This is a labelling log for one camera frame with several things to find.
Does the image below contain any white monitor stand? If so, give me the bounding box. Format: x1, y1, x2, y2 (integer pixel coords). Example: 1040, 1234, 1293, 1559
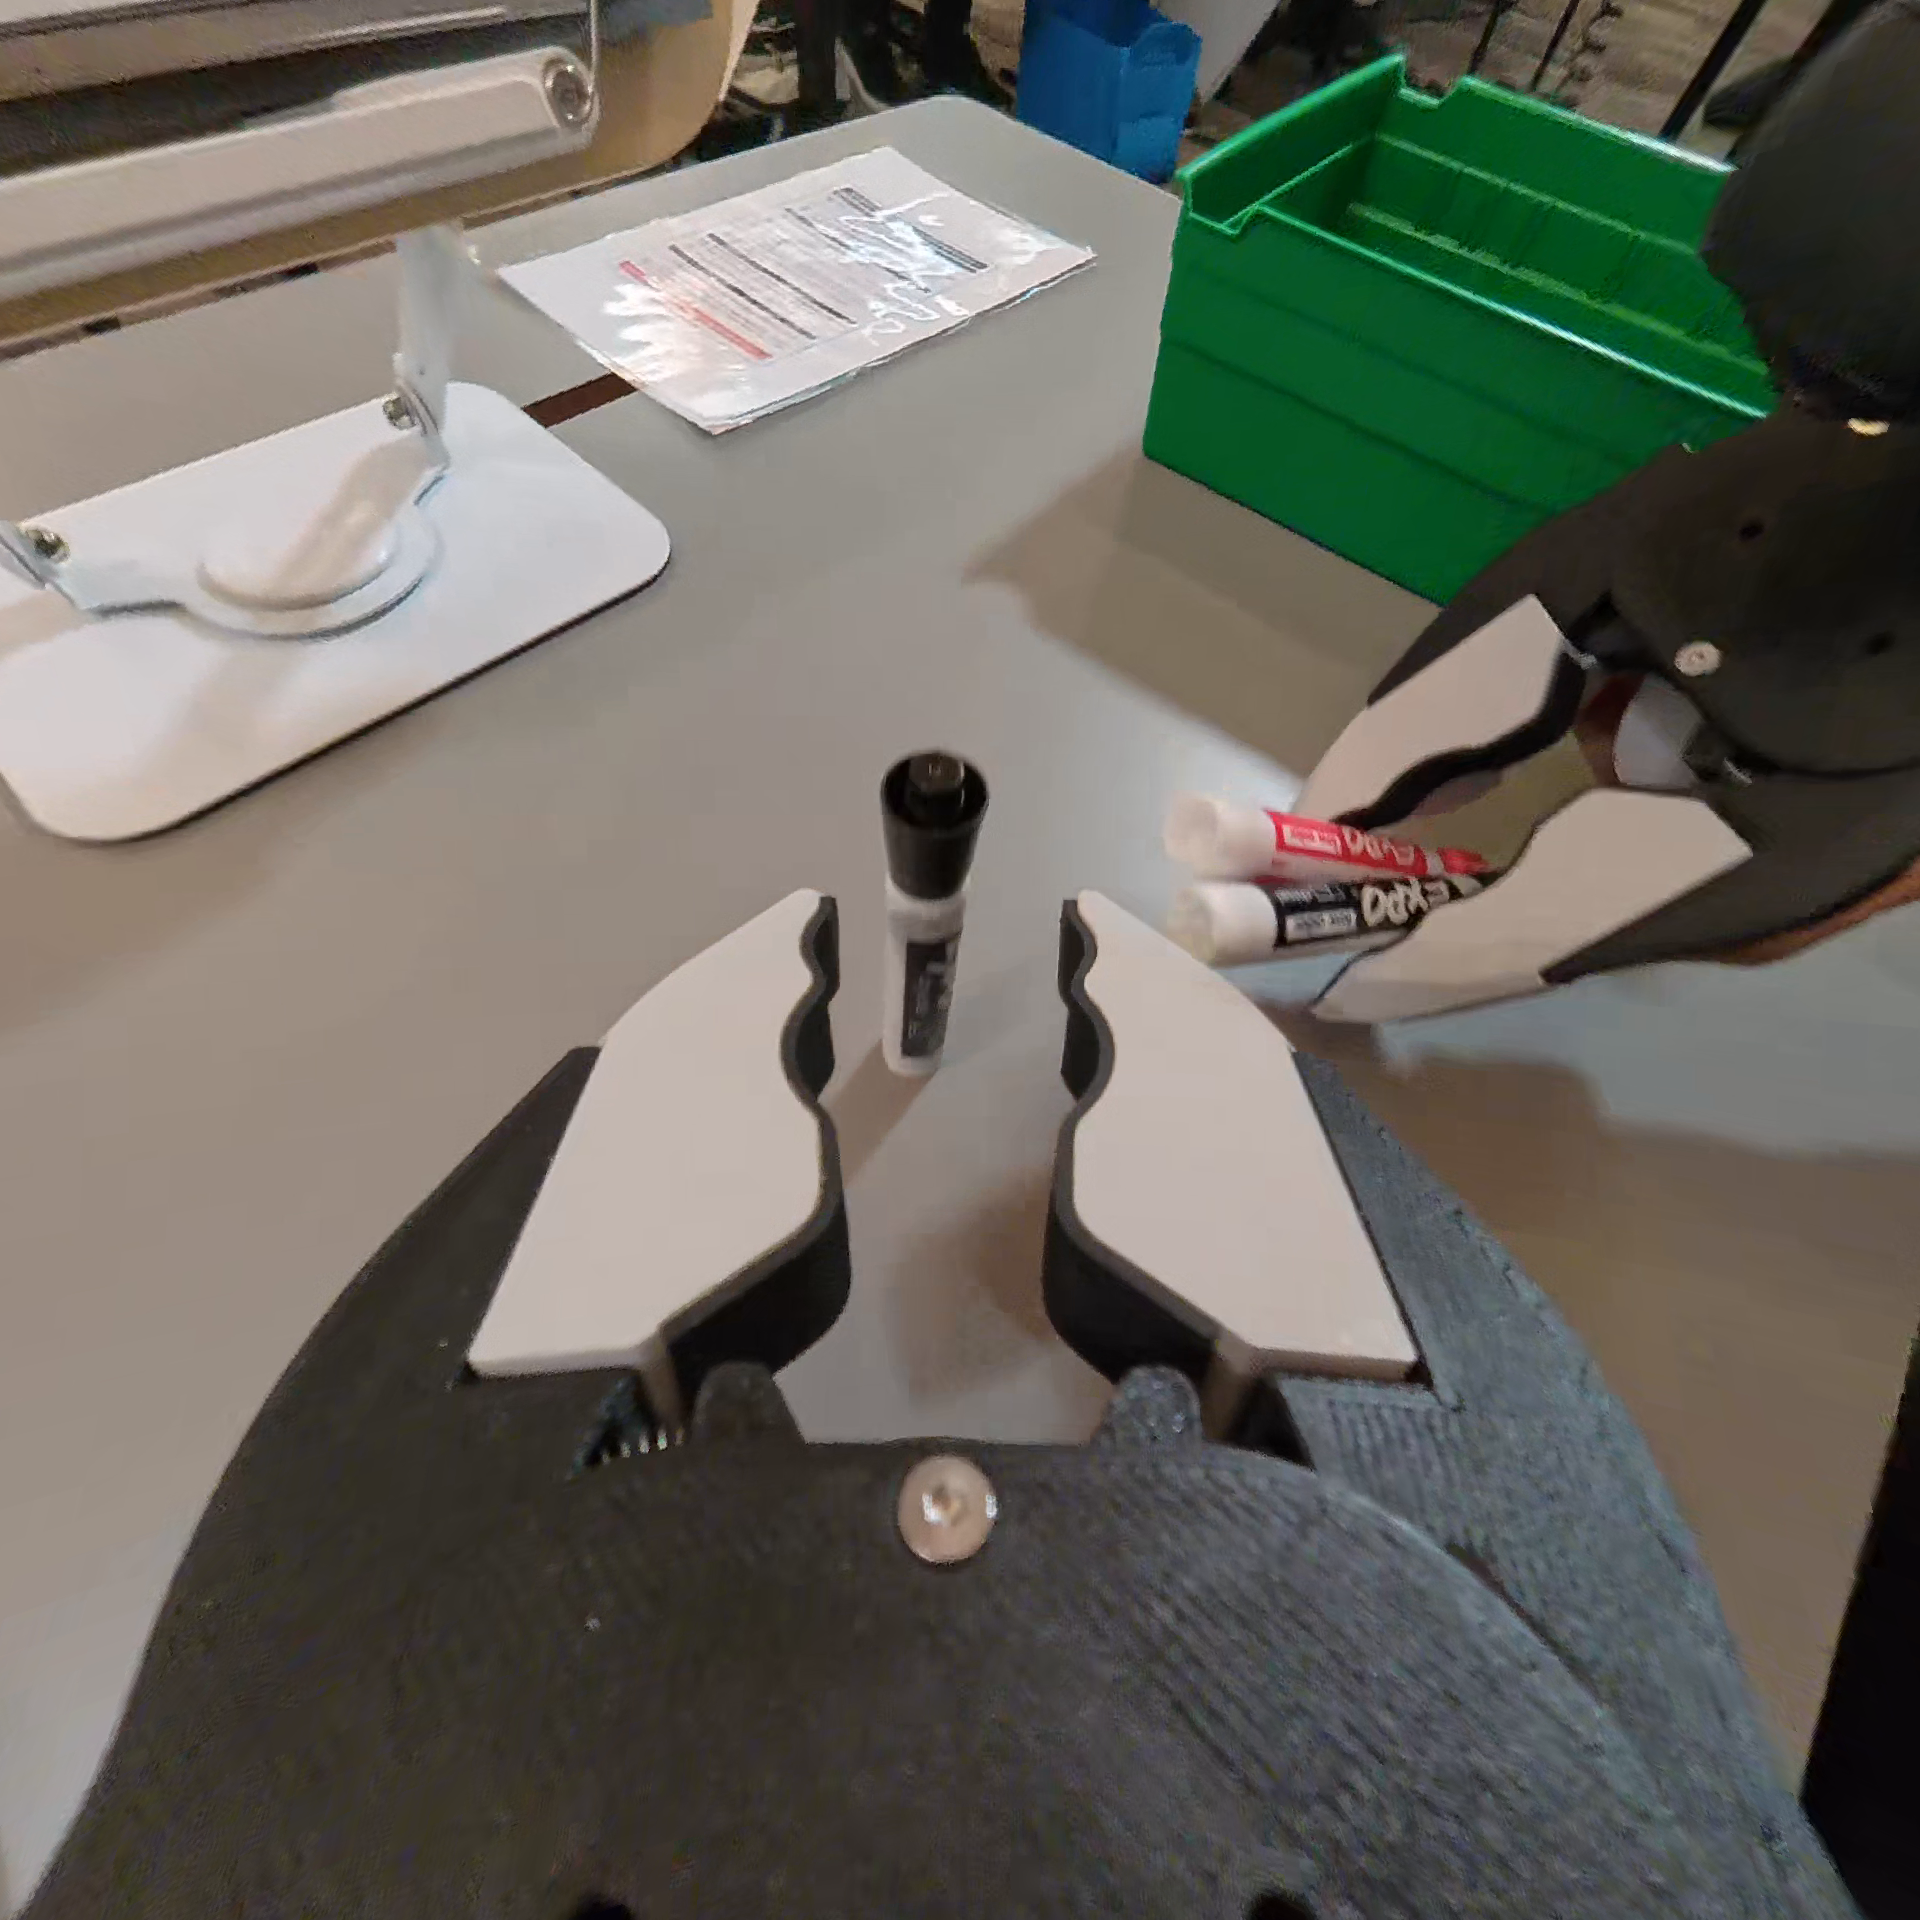
0, 222, 673, 845

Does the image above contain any black dry erase marker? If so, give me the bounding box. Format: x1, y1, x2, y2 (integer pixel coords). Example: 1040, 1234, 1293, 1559
875, 750, 996, 1079
1170, 874, 1487, 970

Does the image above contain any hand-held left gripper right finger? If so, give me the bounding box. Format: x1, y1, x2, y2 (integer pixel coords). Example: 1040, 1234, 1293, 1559
1041, 887, 1423, 1428

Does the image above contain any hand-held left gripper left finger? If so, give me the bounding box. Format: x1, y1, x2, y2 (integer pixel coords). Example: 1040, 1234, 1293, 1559
464, 887, 854, 1420

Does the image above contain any laminated paper sheet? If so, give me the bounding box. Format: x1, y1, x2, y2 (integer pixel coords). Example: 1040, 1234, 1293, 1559
493, 144, 1099, 440

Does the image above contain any red dry erase marker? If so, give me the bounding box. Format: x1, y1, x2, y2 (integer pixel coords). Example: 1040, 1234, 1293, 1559
1164, 790, 1490, 889

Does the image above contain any person's right hand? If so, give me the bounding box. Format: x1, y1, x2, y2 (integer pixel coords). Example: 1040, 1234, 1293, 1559
1710, 865, 1920, 966

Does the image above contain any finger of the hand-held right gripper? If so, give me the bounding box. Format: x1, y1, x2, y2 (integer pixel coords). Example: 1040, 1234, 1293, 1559
1296, 593, 1590, 823
1315, 792, 1758, 1025

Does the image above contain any green plastic bin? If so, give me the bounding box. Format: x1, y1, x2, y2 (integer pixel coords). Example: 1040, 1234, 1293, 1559
1140, 51, 1783, 605

